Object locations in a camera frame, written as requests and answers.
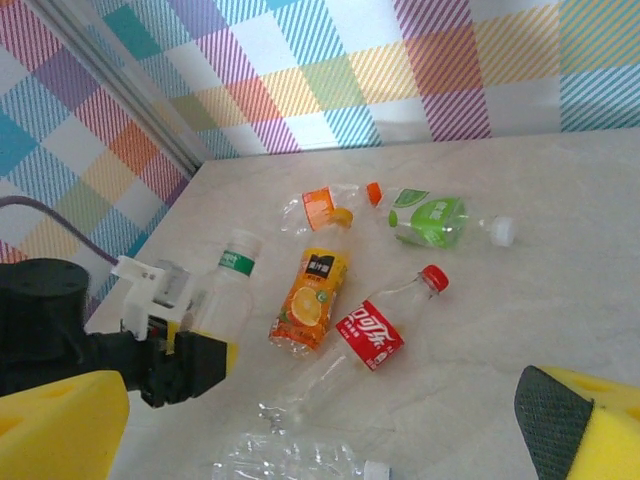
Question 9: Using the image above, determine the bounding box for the orange juice bottle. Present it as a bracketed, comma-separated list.
[268, 206, 355, 360]

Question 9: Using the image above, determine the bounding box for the crushed clear bottle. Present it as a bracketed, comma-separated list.
[210, 430, 392, 480]

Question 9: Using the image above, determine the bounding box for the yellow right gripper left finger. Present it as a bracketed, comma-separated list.
[0, 369, 131, 480]

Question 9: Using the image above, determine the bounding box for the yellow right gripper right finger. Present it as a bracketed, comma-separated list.
[514, 364, 640, 480]

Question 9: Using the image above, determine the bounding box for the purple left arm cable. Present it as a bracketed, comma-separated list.
[0, 196, 121, 266]

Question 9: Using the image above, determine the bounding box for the clear bottle green label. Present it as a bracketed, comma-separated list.
[388, 186, 520, 252]

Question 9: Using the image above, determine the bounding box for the clear bottle orange label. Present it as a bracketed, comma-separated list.
[278, 182, 385, 237]

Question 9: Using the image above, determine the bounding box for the cola bottle red label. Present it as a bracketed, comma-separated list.
[256, 263, 451, 429]

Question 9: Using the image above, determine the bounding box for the clear bottle green neck band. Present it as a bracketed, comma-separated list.
[192, 227, 265, 346]

